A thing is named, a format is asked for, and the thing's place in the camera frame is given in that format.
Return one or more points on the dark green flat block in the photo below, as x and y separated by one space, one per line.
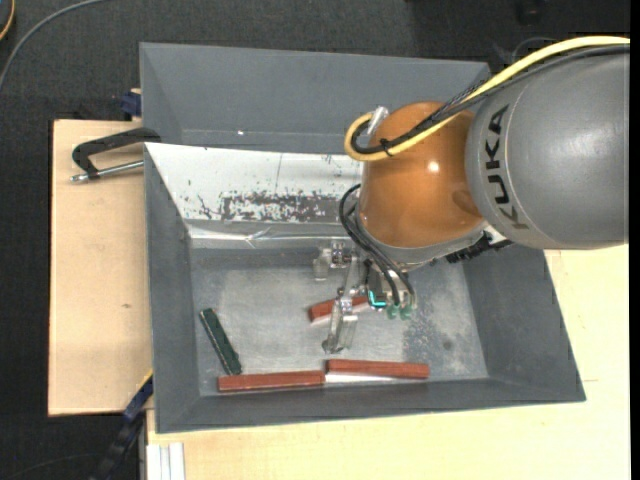
220 340

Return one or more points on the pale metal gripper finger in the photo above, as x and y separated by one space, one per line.
340 254
344 330

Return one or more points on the red-brown flat block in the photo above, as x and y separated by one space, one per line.
322 310
380 369
270 381

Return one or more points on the grey metal bin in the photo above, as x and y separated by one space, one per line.
270 313

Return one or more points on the pale flat board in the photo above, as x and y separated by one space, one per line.
95 278

